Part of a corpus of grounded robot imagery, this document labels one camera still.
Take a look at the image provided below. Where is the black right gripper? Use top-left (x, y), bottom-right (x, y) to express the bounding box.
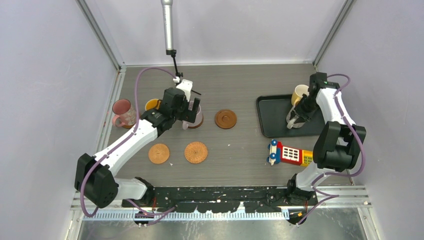
top-left (290, 93), bottom-right (319, 124)

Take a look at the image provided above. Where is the dark wooden round coaster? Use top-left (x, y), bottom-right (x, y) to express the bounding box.
top-left (187, 119), bottom-right (204, 129)

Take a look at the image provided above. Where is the lilac mug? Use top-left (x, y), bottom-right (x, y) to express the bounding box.
top-left (182, 105), bottom-right (204, 130)

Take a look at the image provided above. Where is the brown wooden coaster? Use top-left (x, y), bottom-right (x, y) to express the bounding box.
top-left (122, 113), bottom-right (142, 129)
top-left (214, 109), bottom-right (237, 129)

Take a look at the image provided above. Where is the woven rattan round coaster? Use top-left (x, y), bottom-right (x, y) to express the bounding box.
top-left (184, 141), bottom-right (208, 164)

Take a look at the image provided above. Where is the blue mug yellow inside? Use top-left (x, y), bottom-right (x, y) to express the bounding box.
top-left (144, 98), bottom-right (162, 111)

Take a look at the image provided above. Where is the smooth orange round coaster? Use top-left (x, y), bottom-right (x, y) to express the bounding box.
top-left (148, 143), bottom-right (170, 164)

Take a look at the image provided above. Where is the pink floral mug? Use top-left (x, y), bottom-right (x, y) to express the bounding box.
top-left (111, 99), bottom-right (137, 128)

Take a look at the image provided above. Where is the white mug orange inside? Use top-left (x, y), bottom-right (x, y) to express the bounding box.
top-left (286, 106), bottom-right (306, 129)

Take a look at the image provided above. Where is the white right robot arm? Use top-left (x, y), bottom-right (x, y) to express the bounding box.
top-left (285, 72), bottom-right (367, 205)

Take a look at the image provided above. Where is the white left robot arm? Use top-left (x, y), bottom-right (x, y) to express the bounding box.
top-left (74, 87), bottom-right (201, 209)

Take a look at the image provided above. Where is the yellow mug white inside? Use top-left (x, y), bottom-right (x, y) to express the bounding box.
top-left (291, 84), bottom-right (309, 106)

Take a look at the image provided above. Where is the black plastic tray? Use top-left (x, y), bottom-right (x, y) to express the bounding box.
top-left (255, 94), bottom-right (325, 138)

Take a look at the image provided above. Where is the toy block train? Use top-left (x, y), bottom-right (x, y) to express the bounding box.
top-left (266, 139), bottom-right (313, 167)

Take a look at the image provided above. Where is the silver microphone on tripod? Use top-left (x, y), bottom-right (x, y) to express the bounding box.
top-left (160, 0), bottom-right (202, 96)

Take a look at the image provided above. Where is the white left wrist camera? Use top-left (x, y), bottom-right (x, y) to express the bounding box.
top-left (173, 76), bottom-right (193, 102)

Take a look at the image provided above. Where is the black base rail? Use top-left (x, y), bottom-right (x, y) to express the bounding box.
top-left (133, 186), bottom-right (318, 213)

